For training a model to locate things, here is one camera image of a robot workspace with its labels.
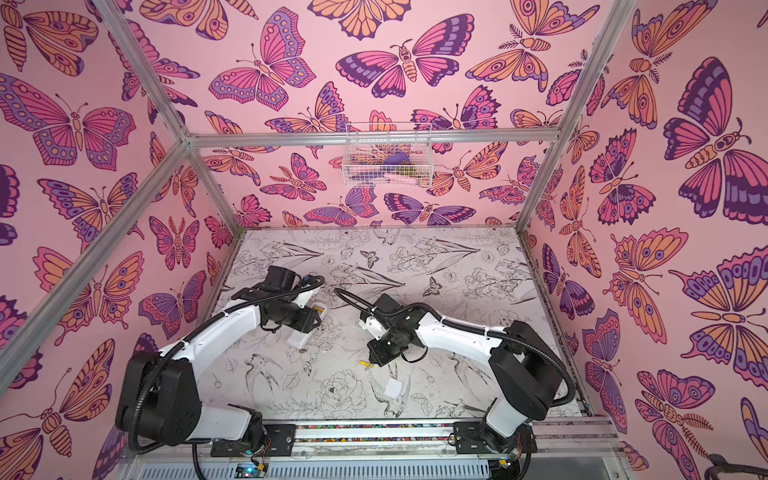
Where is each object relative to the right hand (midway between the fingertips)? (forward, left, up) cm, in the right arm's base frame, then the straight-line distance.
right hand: (372, 355), depth 81 cm
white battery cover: (-6, -6, -7) cm, 11 cm away
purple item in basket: (+55, -8, +26) cm, 62 cm away
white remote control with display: (+4, +19, +3) cm, 20 cm away
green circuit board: (-25, +29, -9) cm, 40 cm away
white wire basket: (+56, -4, +27) cm, 62 cm away
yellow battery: (0, +2, -7) cm, 8 cm away
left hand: (+11, +18, +2) cm, 21 cm away
